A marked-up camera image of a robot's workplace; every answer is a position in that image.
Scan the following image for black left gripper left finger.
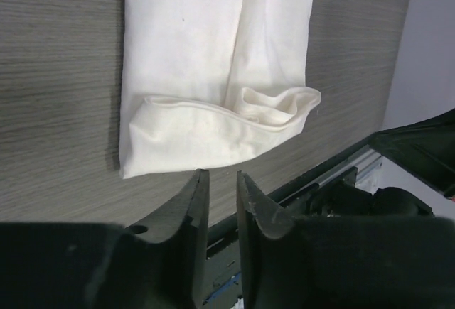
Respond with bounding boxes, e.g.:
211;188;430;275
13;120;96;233
1;170;210;308

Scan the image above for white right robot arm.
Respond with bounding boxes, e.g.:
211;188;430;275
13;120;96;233
301;109;454;217

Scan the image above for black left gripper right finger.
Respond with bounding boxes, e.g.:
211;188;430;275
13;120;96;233
235;170;455;309

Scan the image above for white t shirt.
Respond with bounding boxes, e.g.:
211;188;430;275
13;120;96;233
119;0;321;179

